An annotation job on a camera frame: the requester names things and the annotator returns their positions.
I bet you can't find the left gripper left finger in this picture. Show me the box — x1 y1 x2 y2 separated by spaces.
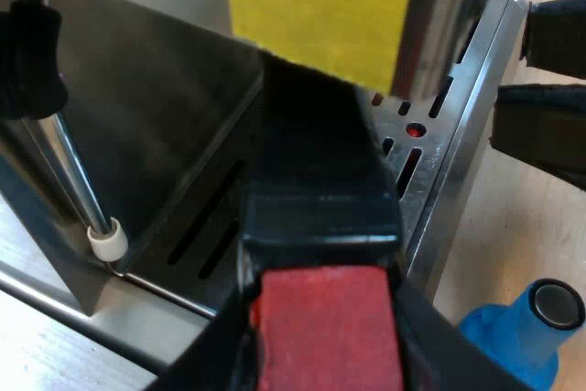
153 244 266 391

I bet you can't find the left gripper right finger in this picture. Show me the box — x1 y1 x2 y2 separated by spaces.
386 265 507 391

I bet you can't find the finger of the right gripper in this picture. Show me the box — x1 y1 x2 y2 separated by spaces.
520 0 586 81
488 82 586 191

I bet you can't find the steel espresso machine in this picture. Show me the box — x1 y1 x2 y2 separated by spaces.
0 0 527 332

